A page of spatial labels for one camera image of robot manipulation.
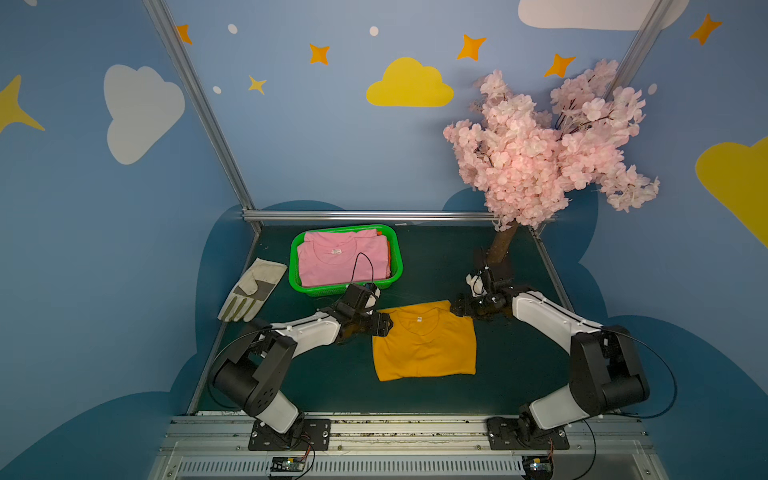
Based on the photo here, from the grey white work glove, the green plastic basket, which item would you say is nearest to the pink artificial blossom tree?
the green plastic basket

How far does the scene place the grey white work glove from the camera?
3.20ft

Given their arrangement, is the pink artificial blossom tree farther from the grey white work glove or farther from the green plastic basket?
the grey white work glove
